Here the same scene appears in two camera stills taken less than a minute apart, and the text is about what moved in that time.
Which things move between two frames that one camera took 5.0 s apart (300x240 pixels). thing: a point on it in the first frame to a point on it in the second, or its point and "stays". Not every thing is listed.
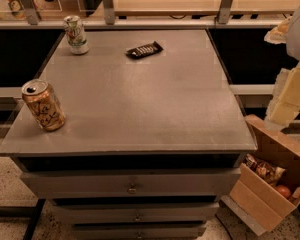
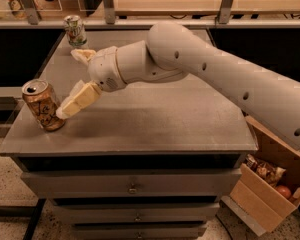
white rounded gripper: x=299 y=34 to x=105 y=70
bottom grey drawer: x=138 y=231 stays
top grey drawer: x=132 y=184 stays
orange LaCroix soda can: x=44 y=104 stays
